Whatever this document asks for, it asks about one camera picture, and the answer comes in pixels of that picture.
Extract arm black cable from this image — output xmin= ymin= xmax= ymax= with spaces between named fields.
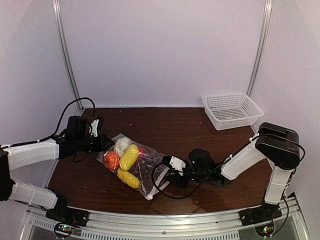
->
xmin=151 ymin=162 xmax=223 ymax=200
xmin=9 ymin=97 xmax=96 ymax=146

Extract white fake garlic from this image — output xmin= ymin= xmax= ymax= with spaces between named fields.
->
xmin=114 ymin=137 xmax=133 ymax=157

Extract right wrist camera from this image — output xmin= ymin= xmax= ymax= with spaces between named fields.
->
xmin=162 ymin=155 xmax=186 ymax=173

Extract left aluminium wall post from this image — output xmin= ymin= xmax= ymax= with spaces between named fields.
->
xmin=52 ymin=0 xmax=80 ymax=99

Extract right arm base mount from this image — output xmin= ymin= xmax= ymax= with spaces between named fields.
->
xmin=238 ymin=205 xmax=283 ymax=226

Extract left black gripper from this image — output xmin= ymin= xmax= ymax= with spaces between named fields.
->
xmin=74 ymin=133 xmax=114 ymax=153

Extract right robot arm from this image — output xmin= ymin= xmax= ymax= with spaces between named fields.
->
xmin=162 ymin=122 xmax=306 ymax=221

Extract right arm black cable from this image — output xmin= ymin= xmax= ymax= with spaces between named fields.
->
xmin=151 ymin=162 xmax=223 ymax=200

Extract purple fake grapes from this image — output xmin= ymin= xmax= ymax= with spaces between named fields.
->
xmin=136 ymin=157 xmax=161 ymax=187

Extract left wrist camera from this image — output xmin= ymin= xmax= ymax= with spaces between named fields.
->
xmin=89 ymin=116 xmax=104 ymax=138

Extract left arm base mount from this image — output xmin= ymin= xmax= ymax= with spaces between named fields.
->
xmin=41 ymin=204 xmax=89 ymax=227

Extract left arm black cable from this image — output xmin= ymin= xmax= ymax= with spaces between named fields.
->
xmin=9 ymin=97 xmax=96 ymax=146

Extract orange fake fruit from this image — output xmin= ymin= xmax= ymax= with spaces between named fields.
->
xmin=104 ymin=151 xmax=120 ymax=170

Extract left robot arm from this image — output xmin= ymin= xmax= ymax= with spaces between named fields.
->
xmin=0 ymin=116 xmax=114 ymax=222

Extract clear zip top bag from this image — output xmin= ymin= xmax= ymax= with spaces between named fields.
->
xmin=97 ymin=133 xmax=169 ymax=201

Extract white plastic basket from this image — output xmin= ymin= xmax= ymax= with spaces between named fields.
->
xmin=201 ymin=92 xmax=264 ymax=131

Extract yellow fake banana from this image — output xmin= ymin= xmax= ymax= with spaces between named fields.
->
xmin=117 ymin=168 xmax=141 ymax=189

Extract right aluminium wall post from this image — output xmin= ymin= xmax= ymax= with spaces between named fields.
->
xmin=246 ymin=0 xmax=273 ymax=97

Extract aluminium front rail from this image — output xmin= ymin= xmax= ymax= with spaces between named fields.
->
xmin=19 ymin=197 xmax=311 ymax=240

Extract aluminium wall post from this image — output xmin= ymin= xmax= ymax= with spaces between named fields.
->
xmin=246 ymin=0 xmax=273 ymax=97
xmin=52 ymin=0 xmax=80 ymax=99

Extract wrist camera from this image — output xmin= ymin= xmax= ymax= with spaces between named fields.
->
xmin=89 ymin=116 xmax=104 ymax=138
xmin=162 ymin=155 xmax=186 ymax=173

